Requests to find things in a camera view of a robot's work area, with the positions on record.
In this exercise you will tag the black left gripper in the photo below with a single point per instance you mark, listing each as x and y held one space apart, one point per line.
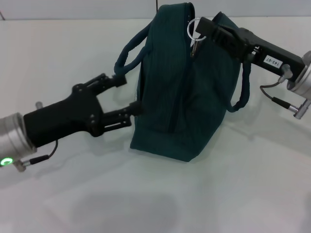
65 114

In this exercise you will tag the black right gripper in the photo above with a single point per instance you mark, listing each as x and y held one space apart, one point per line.
269 53

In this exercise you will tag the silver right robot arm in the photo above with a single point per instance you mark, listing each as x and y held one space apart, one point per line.
302 80

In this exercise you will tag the dark teal insulated lunch bag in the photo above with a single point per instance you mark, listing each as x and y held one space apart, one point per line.
175 97

